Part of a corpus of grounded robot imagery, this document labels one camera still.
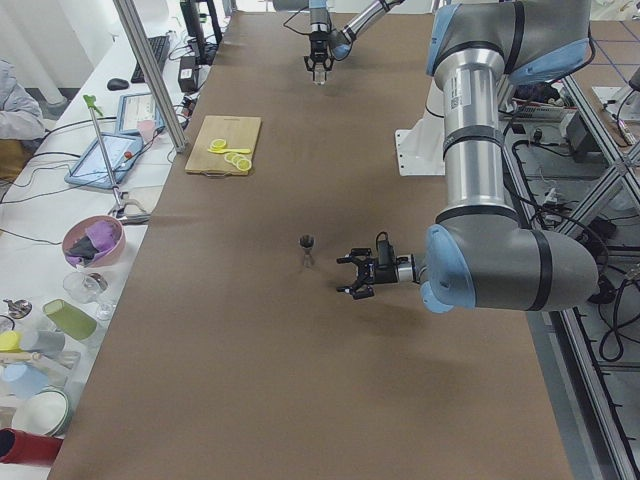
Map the white bowl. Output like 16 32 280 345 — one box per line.
11 388 72 436

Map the seated person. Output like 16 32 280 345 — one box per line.
1 60 45 153

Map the lemon slice end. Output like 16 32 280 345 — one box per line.
237 158 252 172

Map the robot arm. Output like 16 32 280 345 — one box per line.
273 0 402 85
418 1 598 313

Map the purple cloth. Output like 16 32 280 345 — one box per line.
65 220 122 265

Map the green cup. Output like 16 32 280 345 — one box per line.
42 299 97 341

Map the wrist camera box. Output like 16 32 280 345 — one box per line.
376 231 395 269

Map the grabber stick green tip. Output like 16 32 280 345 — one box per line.
83 94 151 225

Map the lemon slice near knife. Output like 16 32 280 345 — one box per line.
224 152 238 163

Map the black power brick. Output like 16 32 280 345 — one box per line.
178 56 200 93

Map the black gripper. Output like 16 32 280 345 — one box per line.
303 31 334 74
336 248 416 300

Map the steel jigger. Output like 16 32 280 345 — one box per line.
299 234 315 268

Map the light blue cup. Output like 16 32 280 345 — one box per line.
1 363 49 399

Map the yellow cup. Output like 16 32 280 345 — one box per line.
0 330 22 353

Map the near teach pendant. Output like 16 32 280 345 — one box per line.
65 133 143 190

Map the far teach pendant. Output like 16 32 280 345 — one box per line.
115 93 164 135

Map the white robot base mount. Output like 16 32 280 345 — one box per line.
395 82 445 176

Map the black mouse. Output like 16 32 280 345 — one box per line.
106 78 130 91

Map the lemon slice by knife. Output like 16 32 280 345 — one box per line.
209 138 227 151

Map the lemon slice middle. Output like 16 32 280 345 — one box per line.
231 154 247 168

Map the wooden cutting board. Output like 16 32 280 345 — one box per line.
185 115 262 177

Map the wine glass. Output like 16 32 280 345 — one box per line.
63 272 116 321

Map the teach pendant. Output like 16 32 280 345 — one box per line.
65 133 143 190
115 93 164 135

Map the pink bowl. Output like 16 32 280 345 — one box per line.
62 215 126 268

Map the black monitor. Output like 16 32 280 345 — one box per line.
179 0 223 65

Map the pink cup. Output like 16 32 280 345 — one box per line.
137 119 156 144

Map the aluminium frame post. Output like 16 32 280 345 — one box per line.
113 0 187 153

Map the black keyboard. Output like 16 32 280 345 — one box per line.
130 34 172 85

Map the grey cup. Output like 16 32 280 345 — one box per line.
19 330 66 354

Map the red cylinder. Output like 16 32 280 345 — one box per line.
1 428 63 466

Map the yellow plastic knife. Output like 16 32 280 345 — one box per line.
207 148 252 154

